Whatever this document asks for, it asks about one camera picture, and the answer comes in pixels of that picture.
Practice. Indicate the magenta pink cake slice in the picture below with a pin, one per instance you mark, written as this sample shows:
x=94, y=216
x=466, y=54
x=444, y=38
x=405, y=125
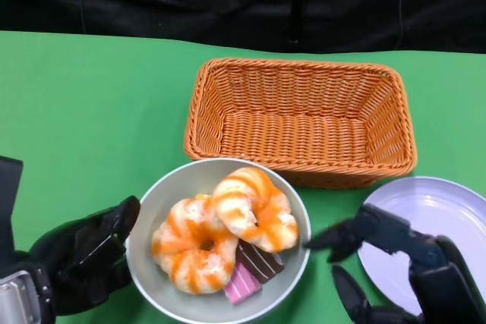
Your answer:
x=241, y=286

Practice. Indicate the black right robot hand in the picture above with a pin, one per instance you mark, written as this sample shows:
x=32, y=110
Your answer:
x=448, y=286

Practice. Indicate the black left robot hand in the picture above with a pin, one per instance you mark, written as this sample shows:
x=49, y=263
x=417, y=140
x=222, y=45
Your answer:
x=83, y=255

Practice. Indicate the chocolate layer cake slice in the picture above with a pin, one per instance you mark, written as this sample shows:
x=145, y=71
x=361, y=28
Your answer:
x=262, y=263

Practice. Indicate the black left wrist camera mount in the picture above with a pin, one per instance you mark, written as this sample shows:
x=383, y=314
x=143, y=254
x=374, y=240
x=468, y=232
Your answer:
x=9, y=195

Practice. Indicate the orange wicker basket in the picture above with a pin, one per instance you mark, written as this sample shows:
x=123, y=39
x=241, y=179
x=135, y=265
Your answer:
x=292, y=130

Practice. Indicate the green tablecloth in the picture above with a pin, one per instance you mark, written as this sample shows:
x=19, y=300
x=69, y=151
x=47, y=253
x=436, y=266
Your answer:
x=95, y=111

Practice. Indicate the pale green bowl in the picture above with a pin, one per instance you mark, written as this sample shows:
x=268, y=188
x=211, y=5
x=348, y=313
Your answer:
x=182, y=183

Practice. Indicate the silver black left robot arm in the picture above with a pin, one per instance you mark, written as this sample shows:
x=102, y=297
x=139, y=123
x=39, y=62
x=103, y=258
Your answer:
x=19, y=295

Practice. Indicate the lavender round plate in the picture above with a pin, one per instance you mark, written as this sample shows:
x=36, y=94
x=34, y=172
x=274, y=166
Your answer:
x=436, y=206

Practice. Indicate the orange striped doughnut bread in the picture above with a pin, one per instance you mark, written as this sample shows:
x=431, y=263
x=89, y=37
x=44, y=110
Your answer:
x=190, y=263
x=266, y=221

